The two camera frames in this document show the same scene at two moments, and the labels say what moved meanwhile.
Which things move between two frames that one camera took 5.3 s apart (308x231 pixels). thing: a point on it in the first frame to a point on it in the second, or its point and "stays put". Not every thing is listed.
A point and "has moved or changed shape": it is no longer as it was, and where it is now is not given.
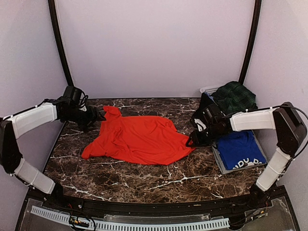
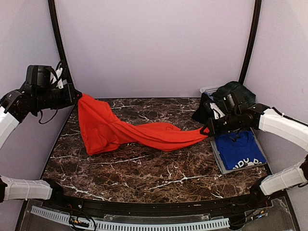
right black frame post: [257, 7] stays put
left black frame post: [52, 8] stays put
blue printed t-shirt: [240, 149] stays put
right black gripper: [197, 140] to [215, 129]
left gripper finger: [101, 116] to [78, 95]
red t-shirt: [147, 140] has moved or changed shape
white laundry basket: [209, 90] stays put
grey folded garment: [224, 170] stays put
